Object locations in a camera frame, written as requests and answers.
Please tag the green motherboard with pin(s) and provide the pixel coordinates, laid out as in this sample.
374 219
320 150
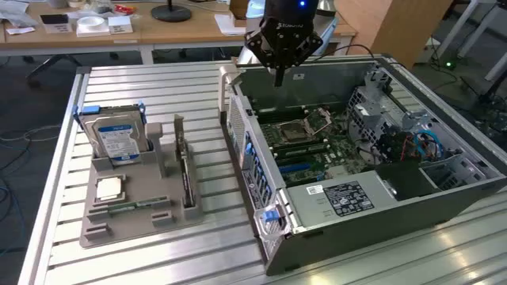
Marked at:
336 148

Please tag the wooden desk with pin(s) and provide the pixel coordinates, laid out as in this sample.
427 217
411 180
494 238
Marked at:
39 41

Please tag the silver chipset heatsink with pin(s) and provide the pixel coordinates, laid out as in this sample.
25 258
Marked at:
340 170

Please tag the blue case latch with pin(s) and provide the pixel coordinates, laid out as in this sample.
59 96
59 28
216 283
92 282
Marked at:
269 215

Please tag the open grey PC case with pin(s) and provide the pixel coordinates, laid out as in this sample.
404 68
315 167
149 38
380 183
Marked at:
356 237

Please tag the white box with black lid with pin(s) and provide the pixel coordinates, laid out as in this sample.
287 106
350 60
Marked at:
57 23

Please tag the grey disk bay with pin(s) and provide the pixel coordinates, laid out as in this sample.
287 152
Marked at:
447 175

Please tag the hard disk with blue label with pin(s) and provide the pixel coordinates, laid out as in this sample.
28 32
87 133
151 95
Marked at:
115 136

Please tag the beige tape roll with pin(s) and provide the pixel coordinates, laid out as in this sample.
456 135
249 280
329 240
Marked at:
75 3

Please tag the grey parts rack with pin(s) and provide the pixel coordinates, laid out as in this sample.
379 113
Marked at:
139 184

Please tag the silver metal drive cage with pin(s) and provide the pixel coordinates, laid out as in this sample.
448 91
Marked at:
372 118

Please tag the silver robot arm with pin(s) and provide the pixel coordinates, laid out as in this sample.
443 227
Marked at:
249 55

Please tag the white label card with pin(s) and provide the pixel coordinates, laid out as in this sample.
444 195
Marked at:
20 30

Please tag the green RAM stick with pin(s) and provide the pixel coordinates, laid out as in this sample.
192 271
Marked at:
131 205
300 151

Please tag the black chair base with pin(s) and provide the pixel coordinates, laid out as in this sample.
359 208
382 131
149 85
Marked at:
43 63

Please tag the white papers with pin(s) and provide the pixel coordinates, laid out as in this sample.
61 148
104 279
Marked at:
229 23

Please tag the red small parts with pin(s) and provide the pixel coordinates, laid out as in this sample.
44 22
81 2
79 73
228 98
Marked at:
123 9

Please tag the silver CPU chip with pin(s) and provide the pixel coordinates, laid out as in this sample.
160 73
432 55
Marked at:
108 188

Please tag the clear plastic bag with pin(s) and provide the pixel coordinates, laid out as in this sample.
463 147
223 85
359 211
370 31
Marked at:
13 13

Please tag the flat white box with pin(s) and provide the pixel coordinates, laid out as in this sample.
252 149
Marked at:
92 32

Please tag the grey power supply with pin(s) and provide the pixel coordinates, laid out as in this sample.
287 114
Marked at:
307 212

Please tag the small white box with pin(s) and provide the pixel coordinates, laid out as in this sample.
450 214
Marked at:
120 25

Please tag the metal socket cover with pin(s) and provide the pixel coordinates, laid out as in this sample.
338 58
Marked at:
319 111

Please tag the blue expansion slot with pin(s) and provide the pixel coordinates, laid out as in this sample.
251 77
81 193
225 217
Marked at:
295 169

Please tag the CPU socket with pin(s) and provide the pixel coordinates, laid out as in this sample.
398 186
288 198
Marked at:
295 130

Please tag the wooden cabinet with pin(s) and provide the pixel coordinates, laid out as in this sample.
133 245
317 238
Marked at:
396 29

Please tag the black lamp base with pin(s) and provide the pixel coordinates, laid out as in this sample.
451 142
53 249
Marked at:
169 13

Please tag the white tape roll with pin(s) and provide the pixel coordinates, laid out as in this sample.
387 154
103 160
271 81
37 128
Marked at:
89 22

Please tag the grey cup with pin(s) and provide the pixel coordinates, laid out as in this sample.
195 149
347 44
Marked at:
57 3

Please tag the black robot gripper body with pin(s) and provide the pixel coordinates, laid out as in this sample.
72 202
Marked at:
288 26

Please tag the graphics card with metal bracket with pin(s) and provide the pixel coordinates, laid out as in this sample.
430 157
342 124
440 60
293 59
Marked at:
185 178

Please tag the white case sticker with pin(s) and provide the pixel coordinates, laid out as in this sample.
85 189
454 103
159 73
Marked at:
299 77

